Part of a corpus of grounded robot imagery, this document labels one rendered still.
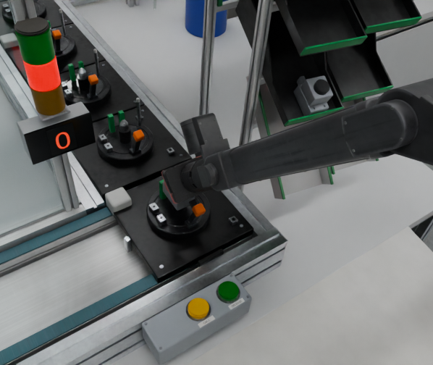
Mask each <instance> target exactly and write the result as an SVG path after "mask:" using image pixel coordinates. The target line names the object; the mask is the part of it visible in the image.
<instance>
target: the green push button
mask: <svg viewBox="0 0 433 365"><path fill-rule="evenodd" d="M238 293H239V289H238V286H237V285H236V284H235V283H233V282H230V281H226V282H223V283H222V284H221V285H220V286H219V290H218V294H219V297H220V298H221V299H222V300H224V301H233V300H235V299H236V298H237V296H238Z"/></svg>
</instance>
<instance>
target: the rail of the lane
mask: <svg viewBox="0 0 433 365"><path fill-rule="evenodd" d="M287 242H288V240H287V239H286V238H285V237H284V235H283V234H282V233H281V232H280V231H279V230H278V229H277V228H276V227H273V228H272V229H270V230H268V231H266V232H264V233H262V234H260V235H258V236H257V237H255V238H253V239H251V240H249V241H247V242H245V243H244V244H242V245H240V246H238V247H236V248H234V249H232V250H231V251H228V252H226V253H224V251H223V250H222V249H219V250H218V251H216V252H214V253H212V254H210V255H208V256H206V257H204V258H202V259H201V260H199V261H198V268H197V269H194V270H193V271H191V272H188V273H187V274H185V275H183V276H181V277H179V278H177V279H176V280H174V281H172V282H170V283H168V284H166V285H165V286H163V287H161V288H159V289H157V290H155V291H153V292H152V293H149V294H148V295H145V296H143V297H142V298H140V299H138V300H136V301H134V302H132V303H130V304H129V305H127V306H125V307H123V308H121V309H119V310H118V311H115V312H114V313H112V314H110V315H108V316H106V317H104V318H103V319H100V320H98V321H97V322H95V323H93V324H91V325H89V326H87V327H85V328H83V329H82V330H80V331H78V332H76V333H74V334H72V335H70V336H69V337H66V338H65V339H63V340H60V341H59V342H58V343H55V344H53V345H51V346H49V347H48V348H46V349H44V350H42V351H40V352H38V353H37V354H35V355H33V356H31V357H29V358H27V359H25V360H24V361H21V362H20V363H18V364H15V365H110V364H113V363H114V362H115V361H118V360H119V359H121V358H122V357H124V356H126V355H127V354H129V353H132V352H133V351H135V350H136V349H138V348H140V347H141V346H143V345H145V344H146V342H145V340H144V339H143V331H142V323H143V322H144V321H146V320H148V319H150V318H151V317H153V316H155V315H157V314H159V313H161V312H162V311H164V310H166V309H168V308H169V307H171V306H173V305H175V304H176V303H179V302H180V301H182V300H184V299H186V298H187V297H189V296H191V295H192V294H194V293H197V292H198V291H199V290H202V289H204V288H205V287H207V286H209V285H211V284H212V283H214V282H216V281H218V280H220V279H222V278H223V277H225V276H227V275H229V274H231V273H233V274H234V275H235V276H236V278H237V279H238V280H239V282H240V283H241V285H242V286H243V287H245V286H246V285H249V284H251V283H252V282H254V281H255V280H257V279H259V278H260V277H263V276H264V275H265V274H268V273H269V272H271V271H273V270H274V269H276V268H278V267H279V266H281V263H282V259H283V256H284V253H285V249H286V246H287Z"/></svg>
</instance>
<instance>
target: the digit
mask: <svg viewBox="0 0 433 365"><path fill-rule="evenodd" d="M46 134H47V138H48V140H49V145H50V149H51V154H52V156H54V155H57V154H60V153H62V152H65V151H69V150H70V149H73V148H77V142H76V138H75V131H74V127H73V123H72V122H71V123H69V124H66V125H62V126H60V127H56V128H54V129H51V130H47V131H46Z"/></svg>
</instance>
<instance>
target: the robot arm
mask: <svg viewBox="0 0 433 365"><path fill-rule="evenodd" d="M180 126H181V128H182V133H183V135H184V138H185V142H186V145H187V148H188V152H189V155H193V154H195V155H196V157H195V158H193V159H190V160H188V161H185V162H183V163H181V164H178V165H175V166H173V167H170V168H168V169H165V170H163V171H162V172H161V174H162V177H163V178H164V185H165V187H166V189H167V191H168V192H169V194H170V196H171V199H172V201H173V203H174V204H177V203H181V202H183V201H185V200H188V199H189V198H193V197H195V196H198V195H200V194H202V193H205V192H206V191H208V190H215V191H221V190H227V189H230V188H234V187H237V186H240V185H246V184H249V183H254V182H257V181H262V180H267V179H271V178H275V177H281V176H285V175H292V174H296V173H300V172H307V171H311V170H315V169H321V168H325V167H331V166H335V165H339V164H346V163H350V162H354V161H360V160H364V159H379V158H383V157H387V156H391V155H393V154H397V155H400V156H404V157H407V158H409V159H414V160H416V161H420V162H423V163H426V164H430V165H433V78H430V79H428V80H422V81H420V82H417V83H412V84H409V85H404V86H401V87H399V88H393V89H391V90H388V91H386V92H384V93H383V94H382V95H381V96H377V97H374V98H370V99H367V100H365V101H362V102H359V103H357V104H355V105H352V106H349V107H348V108H345V109H341V110H339V111H337V112H333V113H331V114H328V115H325V116H323V117H320V118H317V119H313V120H311V121H309V122H305V123H303V124H300V125H297V126H295V127H291V128H289V129H286V130H283V131H280V132H278V133H275V134H272V135H269V136H266V137H264V138H260V139H258V140H255V141H251V142H250V143H247V144H244V145H241V146H237V147H234V148H230V145H229V142H228V139H227V138H225V139H223V137H222V133H221V130H220V128H219V124H218V122H217V119H216V116H215V114H214V113H209V114H203V115H201V116H197V117H193V118H191V119H188V120H185V121H183V122H181V123H180Z"/></svg>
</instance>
